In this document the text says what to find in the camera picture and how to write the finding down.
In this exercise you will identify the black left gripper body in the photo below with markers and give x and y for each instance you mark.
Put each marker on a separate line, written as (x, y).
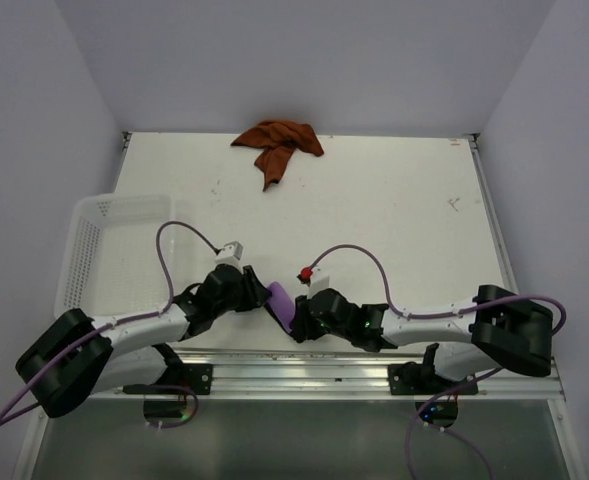
(244, 296)

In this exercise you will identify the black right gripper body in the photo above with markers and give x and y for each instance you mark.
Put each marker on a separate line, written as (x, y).
(312, 328)

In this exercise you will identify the purple grey microfiber towel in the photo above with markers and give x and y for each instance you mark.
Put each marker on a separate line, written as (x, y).
(280, 306)

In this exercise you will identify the rust orange towel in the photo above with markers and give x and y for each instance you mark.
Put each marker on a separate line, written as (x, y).
(278, 139)

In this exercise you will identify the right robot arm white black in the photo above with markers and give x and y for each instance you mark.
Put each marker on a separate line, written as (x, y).
(493, 329)

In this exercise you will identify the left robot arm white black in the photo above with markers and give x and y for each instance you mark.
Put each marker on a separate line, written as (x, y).
(79, 355)

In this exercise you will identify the white perforated plastic basket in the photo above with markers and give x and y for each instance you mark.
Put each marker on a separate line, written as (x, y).
(110, 264)

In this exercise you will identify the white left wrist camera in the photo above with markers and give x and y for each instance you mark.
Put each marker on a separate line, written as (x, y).
(230, 254)

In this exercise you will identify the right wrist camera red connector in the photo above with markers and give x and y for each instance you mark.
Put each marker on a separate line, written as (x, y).
(314, 279)

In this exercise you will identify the aluminium mounting rail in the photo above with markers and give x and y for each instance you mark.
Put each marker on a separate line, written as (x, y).
(255, 375)

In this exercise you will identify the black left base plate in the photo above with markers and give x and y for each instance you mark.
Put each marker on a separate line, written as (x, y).
(196, 377)

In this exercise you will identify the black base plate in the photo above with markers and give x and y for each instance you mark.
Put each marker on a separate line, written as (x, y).
(196, 377)
(414, 379)

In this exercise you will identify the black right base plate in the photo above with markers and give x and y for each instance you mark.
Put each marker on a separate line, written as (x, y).
(414, 379)

